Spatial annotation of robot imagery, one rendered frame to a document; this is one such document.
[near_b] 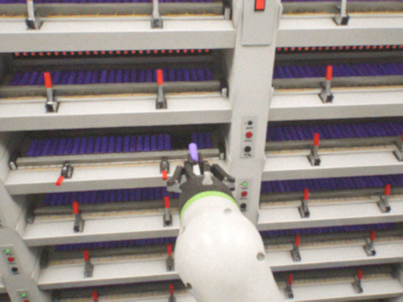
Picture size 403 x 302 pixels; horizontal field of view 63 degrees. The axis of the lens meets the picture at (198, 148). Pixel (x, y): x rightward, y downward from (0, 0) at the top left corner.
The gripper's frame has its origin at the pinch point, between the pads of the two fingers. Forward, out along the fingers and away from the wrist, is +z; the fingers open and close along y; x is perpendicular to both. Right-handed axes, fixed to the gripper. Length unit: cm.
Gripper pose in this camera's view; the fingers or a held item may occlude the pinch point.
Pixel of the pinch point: (195, 163)
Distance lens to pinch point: 73.7
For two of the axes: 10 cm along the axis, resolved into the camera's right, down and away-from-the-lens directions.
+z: -0.9, -2.8, 9.6
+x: 0.2, 9.6, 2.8
